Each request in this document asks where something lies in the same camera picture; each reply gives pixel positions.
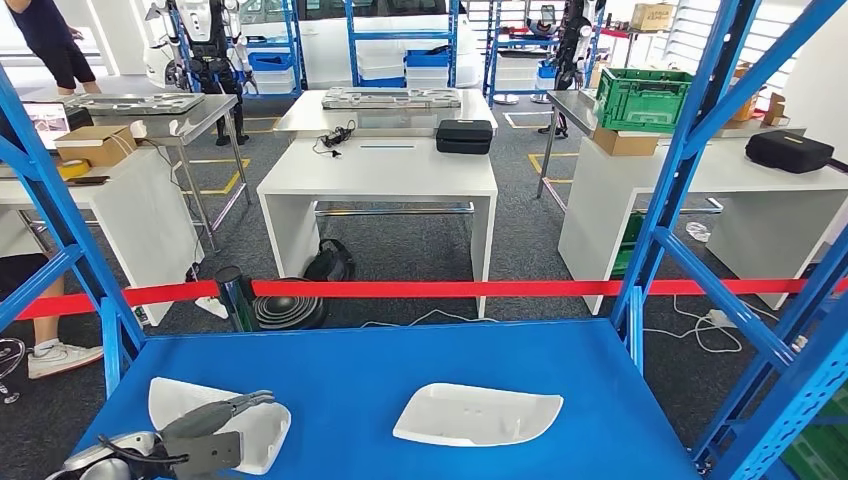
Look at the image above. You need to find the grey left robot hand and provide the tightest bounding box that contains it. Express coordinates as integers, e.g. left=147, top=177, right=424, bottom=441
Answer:
left=158, top=389, right=276, bottom=442

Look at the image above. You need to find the black zip case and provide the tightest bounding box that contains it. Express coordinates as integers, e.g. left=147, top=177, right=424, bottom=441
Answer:
left=435, top=119, right=495, bottom=156
left=745, top=129, right=836, bottom=176

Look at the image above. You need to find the small cardboard piece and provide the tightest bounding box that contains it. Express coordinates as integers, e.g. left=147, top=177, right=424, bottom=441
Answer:
left=761, top=92, right=791, bottom=128

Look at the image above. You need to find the flat cardboard box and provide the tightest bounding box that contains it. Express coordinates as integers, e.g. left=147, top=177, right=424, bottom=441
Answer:
left=591, top=127, right=662, bottom=159

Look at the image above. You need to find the chrome stanchion with black base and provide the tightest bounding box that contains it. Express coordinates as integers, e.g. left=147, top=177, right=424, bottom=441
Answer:
left=213, top=266, right=327, bottom=334

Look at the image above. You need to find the grey perforated metal tray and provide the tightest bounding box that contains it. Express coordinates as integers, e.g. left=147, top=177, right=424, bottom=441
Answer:
left=321, top=86, right=463, bottom=111
left=66, top=91, right=207, bottom=115

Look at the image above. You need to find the white desk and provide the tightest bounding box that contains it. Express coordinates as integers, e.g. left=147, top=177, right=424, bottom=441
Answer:
left=557, top=135, right=848, bottom=317
left=0, top=146, right=205, bottom=327
left=256, top=137, right=499, bottom=319

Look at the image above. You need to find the open laptop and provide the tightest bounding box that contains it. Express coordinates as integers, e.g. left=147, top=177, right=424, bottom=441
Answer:
left=23, top=101, right=72, bottom=152

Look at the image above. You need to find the black cable bundle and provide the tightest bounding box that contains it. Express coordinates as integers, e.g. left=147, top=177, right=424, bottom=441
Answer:
left=312, top=120, right=359, bottom=159

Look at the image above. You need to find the person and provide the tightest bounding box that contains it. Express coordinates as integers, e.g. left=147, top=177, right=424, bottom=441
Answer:
left=0, top=254, right=105, bottom=380
left=5, top=0, right=102, bottom=96

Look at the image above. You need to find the blue storage bin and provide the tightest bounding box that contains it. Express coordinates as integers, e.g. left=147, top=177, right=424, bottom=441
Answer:
left=246, top=51, right=295, bottom=72
left=405, top=49, right=446, bottom=69

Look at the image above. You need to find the white storage bin stack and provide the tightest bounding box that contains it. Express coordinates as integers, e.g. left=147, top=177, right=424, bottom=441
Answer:
left=405, top=66, right=448, bottom=89
left=495, top=56, right=539, bottom=93
left=357, top=44, right=405, bottom=79
left=250, top=68, right=296, bottom=94

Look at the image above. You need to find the blue steel shelf rack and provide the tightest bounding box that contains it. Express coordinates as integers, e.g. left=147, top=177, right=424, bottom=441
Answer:
left=482, top=0, right=598, bottom=104
left=225, top=0, right=307, bottom=99
left=344, top=0, right=462, bottom=91
left=0, top=0, right=848, bottom=480

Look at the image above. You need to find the green plastic crate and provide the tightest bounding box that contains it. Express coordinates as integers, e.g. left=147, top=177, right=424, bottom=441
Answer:
left=781, top=390, right=848, bottom=480
left=609, top=211, right=647, bottom=280
left=594, top=68, right=696, bottom=134

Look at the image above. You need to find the long red barrier belt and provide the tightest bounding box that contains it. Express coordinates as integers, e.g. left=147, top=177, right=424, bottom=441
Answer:
left=13, top=276, right=848, bottom=323

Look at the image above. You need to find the white car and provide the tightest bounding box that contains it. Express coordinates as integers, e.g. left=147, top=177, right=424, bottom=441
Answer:
left=142, top=0, right=485, bottom=91

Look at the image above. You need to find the white plastic mirror cover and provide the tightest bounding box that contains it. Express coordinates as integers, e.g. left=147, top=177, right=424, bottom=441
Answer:
left=146, top=377, right=293, bottom=477
left=392, top=382, right=565, bottom=448

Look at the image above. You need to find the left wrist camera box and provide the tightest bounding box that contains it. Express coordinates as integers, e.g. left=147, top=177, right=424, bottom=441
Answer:
left=168, top=430, right=244, bottom=480

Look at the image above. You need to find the orange brown cardboard box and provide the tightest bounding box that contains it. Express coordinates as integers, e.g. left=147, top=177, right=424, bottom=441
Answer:
left=725, top=62, right=760, bottom=127

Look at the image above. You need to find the chrome stool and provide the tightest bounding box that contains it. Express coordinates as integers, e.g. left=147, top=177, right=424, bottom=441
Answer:
left=0, top=337, right=26, bottom=405

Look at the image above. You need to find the white black humanoid robot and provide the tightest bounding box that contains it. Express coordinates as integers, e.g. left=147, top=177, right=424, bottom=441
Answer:
left=146, top=0, right=260, bottom=147

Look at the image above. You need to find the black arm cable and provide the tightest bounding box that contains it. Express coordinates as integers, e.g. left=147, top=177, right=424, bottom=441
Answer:
left=99, top=433, right=190, bottom=466

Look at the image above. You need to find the black backpack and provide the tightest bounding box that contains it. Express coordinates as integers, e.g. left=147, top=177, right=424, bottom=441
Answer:
left=303, top=238, right=357, bottom=283

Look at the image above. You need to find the white power strip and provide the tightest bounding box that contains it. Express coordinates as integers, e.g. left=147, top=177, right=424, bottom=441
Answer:
left=705, top=308, right=743, bottom=331

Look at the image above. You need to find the yellow tape roll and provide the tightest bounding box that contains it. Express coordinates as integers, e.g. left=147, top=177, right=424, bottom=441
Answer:
left=56, top=158, right=93, bottom=181

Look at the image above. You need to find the white floor cable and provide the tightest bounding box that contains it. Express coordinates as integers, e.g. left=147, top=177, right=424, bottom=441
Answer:
left=643, top=295, right=783, bottom=356

